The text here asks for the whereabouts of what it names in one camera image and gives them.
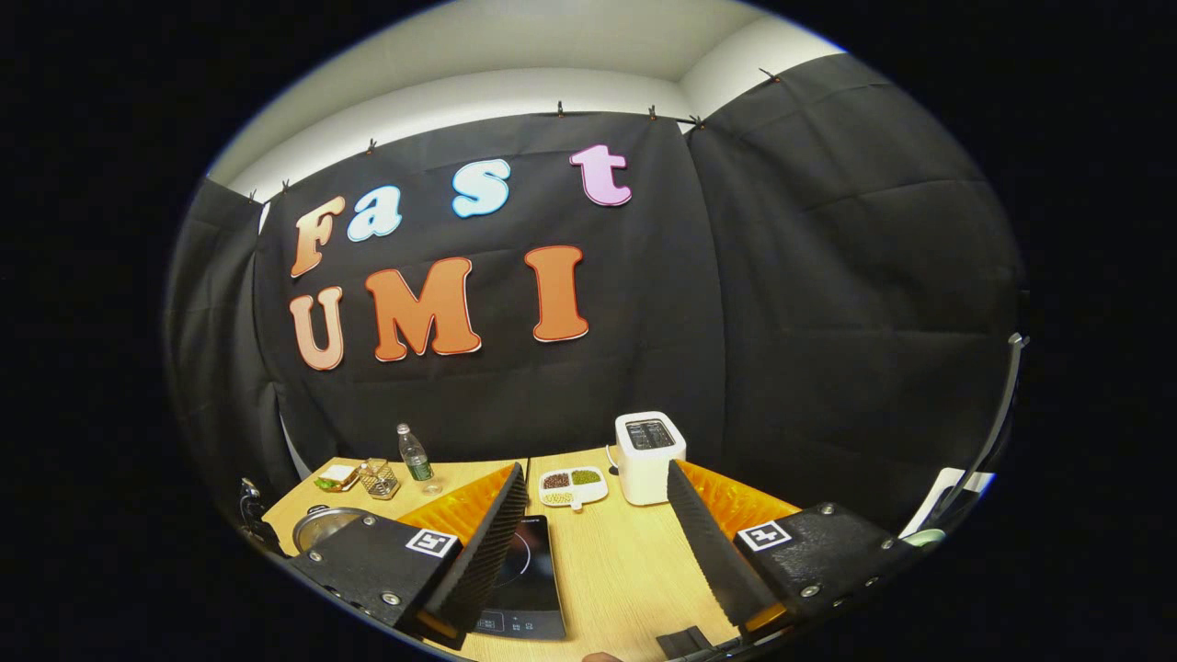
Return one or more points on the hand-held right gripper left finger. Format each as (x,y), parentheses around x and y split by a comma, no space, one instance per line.
(492,542)

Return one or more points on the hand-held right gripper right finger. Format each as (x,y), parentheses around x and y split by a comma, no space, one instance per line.
(708,542)

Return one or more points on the black induction cooktop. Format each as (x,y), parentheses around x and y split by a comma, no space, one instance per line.
(533,579)

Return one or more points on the white divided dish of beans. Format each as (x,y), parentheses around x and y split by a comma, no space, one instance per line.
(572,485)

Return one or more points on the white toaster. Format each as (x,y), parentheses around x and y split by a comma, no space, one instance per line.
(648,460)

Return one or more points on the clear plastic water bottle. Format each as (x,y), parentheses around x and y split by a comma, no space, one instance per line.
(415,457)

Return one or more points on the sandwich with lettuce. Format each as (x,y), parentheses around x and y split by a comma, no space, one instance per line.
(337,478)

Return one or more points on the black backdrop cloth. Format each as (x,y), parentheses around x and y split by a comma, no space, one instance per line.
(782,322)

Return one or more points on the white sheet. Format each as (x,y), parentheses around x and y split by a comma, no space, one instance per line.
(952,492)

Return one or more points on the grey metal pole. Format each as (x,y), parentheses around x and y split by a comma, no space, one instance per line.
(998,414)

